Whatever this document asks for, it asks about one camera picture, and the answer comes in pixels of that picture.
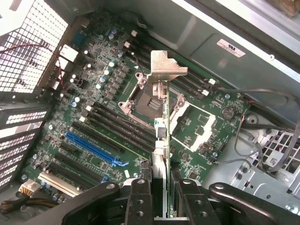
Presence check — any long black expansion slot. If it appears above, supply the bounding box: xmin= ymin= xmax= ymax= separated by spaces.
xmin=48 ymin=162 xmax=102 ymax=187
xmin=54 ymin=153 xmax=109 ymax=184
xmin=71 ymin=121 xmax=122 ymax=152

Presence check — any blue expansion slot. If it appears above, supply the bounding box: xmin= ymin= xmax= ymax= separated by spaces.
xmin=65 ymin=132 xmax=130 ymax=165

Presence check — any black ram slot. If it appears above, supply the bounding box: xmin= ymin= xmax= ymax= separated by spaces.
xmin=93 ymin=102 xmax=157 ymax=136
xmin=87 ymin=112 xmax=156 ymax=148
xmin=124 ymin=41 xmax=210 ymax=96
xmin=79 ymin=116 xmax=153 ymax=151
xmin=131 ymin=30 xmax=217 ymax=85
xmin=127 ymin=48 xmax=204 ymax=99
xmin=85 ymin=105 xmax=157 ymax=142
xmin=135 ymin=39 xmax=211 ymax=87

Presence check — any white expansion slot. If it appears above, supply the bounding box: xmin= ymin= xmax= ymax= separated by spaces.
xmin=38 ymin=172 xmax=82 ymax=198

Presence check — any short black expansion slot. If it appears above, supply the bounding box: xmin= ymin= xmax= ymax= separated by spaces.
xmin=59 ymin=142 xmax=78 ymax=153

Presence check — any round silver coin battery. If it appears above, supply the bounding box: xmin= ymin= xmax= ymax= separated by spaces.
xmin=221 ymin=106 xmax=234 ymax=120

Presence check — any white power connector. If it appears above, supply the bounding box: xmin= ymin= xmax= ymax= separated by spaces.
xmin=19 ymin=180 xmax=41 ymax=195

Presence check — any green motherboard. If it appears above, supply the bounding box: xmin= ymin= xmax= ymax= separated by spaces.
xmin=21 ymin=14 xmax=251 ymax=200

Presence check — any white label sticker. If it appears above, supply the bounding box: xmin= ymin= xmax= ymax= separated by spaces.
xmin=216 ymin=38 xmax=246 ymax=57

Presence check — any silver port block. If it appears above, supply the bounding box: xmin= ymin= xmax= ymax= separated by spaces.
xmin=58 ymin=44 xmax=79 ymax=63

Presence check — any blue port connector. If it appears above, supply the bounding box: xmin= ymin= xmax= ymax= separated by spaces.
xmin=71 ymin=31 xmax=86 ymax=45

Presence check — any grey metal pc case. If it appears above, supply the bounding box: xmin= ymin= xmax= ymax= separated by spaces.
xmin=0 ymin=0 xmax=300 ymax=225

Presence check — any grey wire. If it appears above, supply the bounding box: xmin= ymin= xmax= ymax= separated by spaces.
xmin=214 ymin=125 xmax=300 ymax=173

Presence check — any cpu socket with metal frame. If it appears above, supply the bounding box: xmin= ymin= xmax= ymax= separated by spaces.
xmin=118 ymin=70 xmax=186 ymax=125

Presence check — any yellow and black wire bundle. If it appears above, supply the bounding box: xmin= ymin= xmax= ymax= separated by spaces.
xmin=0 ymin=196 xmax=62 ymax=214

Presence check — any thick black wire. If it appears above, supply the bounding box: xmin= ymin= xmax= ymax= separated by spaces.
xmin=208 ymin=84 xmax=300 ymax=132

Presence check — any thin red and black wire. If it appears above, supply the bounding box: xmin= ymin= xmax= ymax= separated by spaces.
xmin=0 ymin=43 xmax=67 ymax=90

